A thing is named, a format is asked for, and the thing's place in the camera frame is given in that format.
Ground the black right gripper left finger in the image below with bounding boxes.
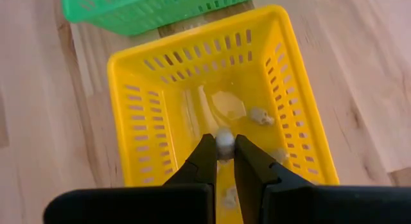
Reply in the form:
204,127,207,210
42,133,219,224

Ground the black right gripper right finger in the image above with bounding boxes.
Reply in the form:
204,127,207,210
233,134,411,224

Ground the small pale skull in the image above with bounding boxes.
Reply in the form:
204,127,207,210
269,147,290,164
249,107,276,126
222,185,239,209
214,127,236,160

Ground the yellow plastic basket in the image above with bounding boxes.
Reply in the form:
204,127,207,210
107,4,340,224

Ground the green plastic basket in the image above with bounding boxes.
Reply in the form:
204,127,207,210
60,0,258,37

